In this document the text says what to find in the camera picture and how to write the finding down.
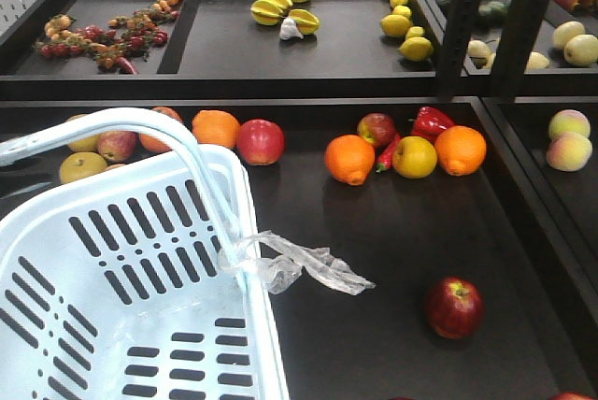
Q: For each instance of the light blue plastic basket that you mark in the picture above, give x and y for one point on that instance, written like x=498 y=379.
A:
x=111 y=286

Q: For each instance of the large red apple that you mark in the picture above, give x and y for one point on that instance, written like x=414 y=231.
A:
x=260 y=142

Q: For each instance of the orange with green stem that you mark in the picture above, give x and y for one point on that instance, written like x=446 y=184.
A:
x=350 y=159

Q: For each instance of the red chili pepper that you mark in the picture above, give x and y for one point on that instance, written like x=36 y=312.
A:
x=384 y=160

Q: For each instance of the clear plastic bag strip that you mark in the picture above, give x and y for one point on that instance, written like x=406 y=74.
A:
x=277 y=263

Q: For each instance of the red yellow apple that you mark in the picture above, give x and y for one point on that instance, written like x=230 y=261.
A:
x=378 y=129
x=570 y=396

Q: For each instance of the black wooden produce display stand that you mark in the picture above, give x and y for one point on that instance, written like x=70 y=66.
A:
x=538 y=335

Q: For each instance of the red bell pepper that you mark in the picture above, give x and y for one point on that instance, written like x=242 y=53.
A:
x=430 y=123

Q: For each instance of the white garlic bulb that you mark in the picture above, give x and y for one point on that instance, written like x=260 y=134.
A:
x=289 y=30

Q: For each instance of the yellow starfruit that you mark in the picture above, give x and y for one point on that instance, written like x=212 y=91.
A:
x=266 y=13

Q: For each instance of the large yellow lemon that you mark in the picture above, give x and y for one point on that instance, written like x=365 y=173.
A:
x=395 y=26

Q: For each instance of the dark red apple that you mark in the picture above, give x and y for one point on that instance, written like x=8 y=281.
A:
x=454 y=308

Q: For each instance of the cherry tomato vine bunch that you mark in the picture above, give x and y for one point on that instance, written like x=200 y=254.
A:
x=114 y=46

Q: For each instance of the rear pale peach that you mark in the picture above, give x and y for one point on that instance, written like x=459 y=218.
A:
x=569 y=120

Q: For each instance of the pale peach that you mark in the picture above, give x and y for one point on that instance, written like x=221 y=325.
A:
x=569 y=120
x=569 y=152

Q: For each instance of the front pale peach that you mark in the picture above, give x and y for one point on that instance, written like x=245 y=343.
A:
x=569 y=152

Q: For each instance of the red yellow apple front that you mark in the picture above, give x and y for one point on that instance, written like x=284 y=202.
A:
x=570 y=396

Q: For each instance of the black perforated upright post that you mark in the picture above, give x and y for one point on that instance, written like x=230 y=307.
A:
x=462 y=15

